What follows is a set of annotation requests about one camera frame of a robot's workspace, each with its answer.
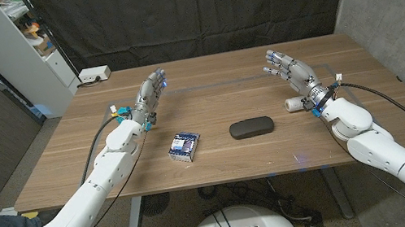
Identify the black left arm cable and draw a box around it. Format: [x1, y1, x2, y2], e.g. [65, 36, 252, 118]
[68, 111, 144, 189]

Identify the black curtain backdrop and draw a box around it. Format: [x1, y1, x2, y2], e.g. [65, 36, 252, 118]
[25, 0, 369, 85]

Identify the white power strip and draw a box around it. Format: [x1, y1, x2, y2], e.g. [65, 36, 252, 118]
[77, 64, 114, 85]

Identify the white roll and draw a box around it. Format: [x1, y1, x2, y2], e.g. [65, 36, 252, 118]
[283, 95, 307, 113]

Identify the black round grille object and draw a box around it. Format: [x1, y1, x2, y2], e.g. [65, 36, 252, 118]
[140, 192, 173, 218]

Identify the grey table leg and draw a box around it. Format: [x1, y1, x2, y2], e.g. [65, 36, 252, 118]
[320, 164, 356, 223]
[119, 195, 148, 227]

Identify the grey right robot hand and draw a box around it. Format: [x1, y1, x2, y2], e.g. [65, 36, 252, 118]
[260, 41, 332, 114]

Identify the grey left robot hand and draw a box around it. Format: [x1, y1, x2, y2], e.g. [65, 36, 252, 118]
[124, 66, 175, 129]

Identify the black glasses case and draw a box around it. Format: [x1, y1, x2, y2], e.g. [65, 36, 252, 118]
[227, 114, 277, 142]

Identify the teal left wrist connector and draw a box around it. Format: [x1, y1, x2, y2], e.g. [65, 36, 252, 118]
[114, 104, 134, 124]

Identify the cardboard box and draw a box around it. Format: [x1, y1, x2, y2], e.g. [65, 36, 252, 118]
[33, 34, 58, 59]

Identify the orange toy figure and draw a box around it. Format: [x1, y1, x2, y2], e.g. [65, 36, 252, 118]
[22, 20, 45, 41]

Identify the blue package box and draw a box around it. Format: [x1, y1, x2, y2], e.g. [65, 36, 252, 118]
[165, 129, 204, 166]

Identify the white shelf cabinet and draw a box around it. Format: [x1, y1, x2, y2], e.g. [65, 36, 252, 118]
[0, 0, 87, 128]

